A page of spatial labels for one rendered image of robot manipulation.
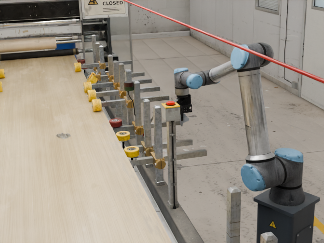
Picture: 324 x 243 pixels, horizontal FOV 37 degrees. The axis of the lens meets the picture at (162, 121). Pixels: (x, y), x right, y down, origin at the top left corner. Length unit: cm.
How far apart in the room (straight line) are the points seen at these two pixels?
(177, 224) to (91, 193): 42
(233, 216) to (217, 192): 248
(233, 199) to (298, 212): 108
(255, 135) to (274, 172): 21
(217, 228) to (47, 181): 165
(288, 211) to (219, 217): 119
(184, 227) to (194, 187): 194
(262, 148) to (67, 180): 97
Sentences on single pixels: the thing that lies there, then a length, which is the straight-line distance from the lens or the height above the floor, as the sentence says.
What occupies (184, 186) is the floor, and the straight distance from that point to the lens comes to 421.
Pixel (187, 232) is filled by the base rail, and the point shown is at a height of 70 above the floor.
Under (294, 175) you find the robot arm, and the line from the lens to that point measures 264.
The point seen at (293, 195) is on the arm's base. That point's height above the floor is 66.
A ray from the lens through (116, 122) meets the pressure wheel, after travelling 302.
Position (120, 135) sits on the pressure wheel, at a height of 91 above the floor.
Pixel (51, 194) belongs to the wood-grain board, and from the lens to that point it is 220.
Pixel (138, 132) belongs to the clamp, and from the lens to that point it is 302.
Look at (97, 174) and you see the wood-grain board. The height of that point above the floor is 90.
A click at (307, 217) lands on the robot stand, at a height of 51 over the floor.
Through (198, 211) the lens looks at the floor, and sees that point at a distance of 383.
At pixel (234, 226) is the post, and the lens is 166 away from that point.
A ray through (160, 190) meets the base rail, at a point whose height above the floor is 70.
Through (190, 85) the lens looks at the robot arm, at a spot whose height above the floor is 113.
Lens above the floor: 187
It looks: 19 degrees down
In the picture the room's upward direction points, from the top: 2 degrees counter-clockwise
